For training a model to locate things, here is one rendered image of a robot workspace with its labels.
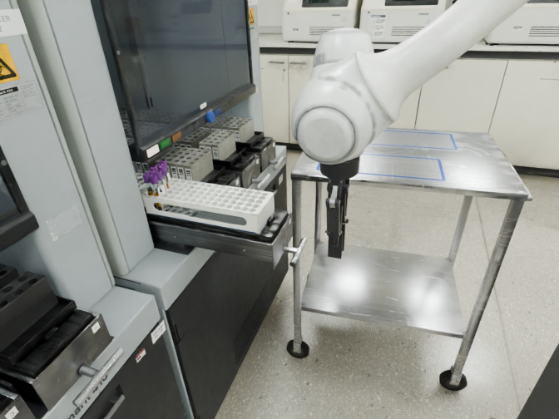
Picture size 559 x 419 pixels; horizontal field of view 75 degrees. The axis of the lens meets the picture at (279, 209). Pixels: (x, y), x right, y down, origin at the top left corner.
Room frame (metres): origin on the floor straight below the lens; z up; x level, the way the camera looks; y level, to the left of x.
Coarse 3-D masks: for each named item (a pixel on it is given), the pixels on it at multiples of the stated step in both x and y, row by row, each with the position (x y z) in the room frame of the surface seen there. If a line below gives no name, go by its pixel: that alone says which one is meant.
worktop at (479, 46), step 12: (264, 36) 3.65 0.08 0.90; (276, 36) 3.61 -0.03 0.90; (384, 48) 2.81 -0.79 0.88; (480, 48) 2.60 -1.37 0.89; (492, 48) 2.57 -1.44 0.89; (504, 48) 2.55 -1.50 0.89; (516, 48) 2.52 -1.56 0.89; (528, 48) 2.50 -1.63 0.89; (540, 48) 2.48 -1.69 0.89; (552, 48) 2.45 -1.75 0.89
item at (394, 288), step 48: (384, 144) 1.13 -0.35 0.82; (432, 144) 1.11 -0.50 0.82; (480, 144) 1.10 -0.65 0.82; (432, 192) 0.83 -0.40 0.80; (480, 192) 0.80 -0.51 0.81; (528, 192) 0.84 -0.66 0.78; (336, 288) 1.03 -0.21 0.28; (384, 288) 1.02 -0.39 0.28; (432, 288) 1.01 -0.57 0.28; (480, 288) 0.80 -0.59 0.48
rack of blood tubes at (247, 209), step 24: (168, 192) 0.77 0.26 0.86; (192, 192) 0.77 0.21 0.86; (216, 192) 0.76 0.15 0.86; (240, 192) 0.75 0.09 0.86; (264, 192) 0.74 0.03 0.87; (168, 216) 0.73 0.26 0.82; (192, 216) 0.73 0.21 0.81; (216, 216) 0.74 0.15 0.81; (240, 216) 0.66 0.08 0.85; (264, 216) 0.68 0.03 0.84
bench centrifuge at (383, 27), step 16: (368, 0) 2.92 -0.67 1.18; (384, 0) 2.88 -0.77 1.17; (400, 0) 2.84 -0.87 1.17; (416, 0) 2.80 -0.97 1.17; (432, 0) 2.77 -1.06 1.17; (368, 16) 2.89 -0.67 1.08; (384, 16) 2.85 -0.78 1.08; (400, 16) 2.81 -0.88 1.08; (416, 16) 2.78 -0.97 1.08; (432, 16) 2.74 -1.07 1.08; (384, 32) 2.84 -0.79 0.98; (400, 32) 2.81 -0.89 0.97; (416, 32) 2.78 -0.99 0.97
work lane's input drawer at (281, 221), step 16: (144, 208) 0.77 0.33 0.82; (160, 224) 0.72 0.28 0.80; (176, 224) 0.71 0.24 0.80; (192, 224) 0.70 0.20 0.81; (208, 224) 0.69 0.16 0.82; (272, 224) 0.68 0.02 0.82; (288, 224) 0.72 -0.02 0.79; (176, 240) 0.70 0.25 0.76; (192, 240) 0.69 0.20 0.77; (208, 240) 0.67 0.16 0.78; (224, 240) 0.66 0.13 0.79; (240, 240) 0.65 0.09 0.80; (256, 240) 0.64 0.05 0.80; (272, 240) 0.63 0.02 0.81; (288, 240) 0.71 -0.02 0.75; (304, 240) 0.70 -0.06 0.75; (256, 256) 0.63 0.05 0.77; (272, 256) 0.62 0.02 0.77
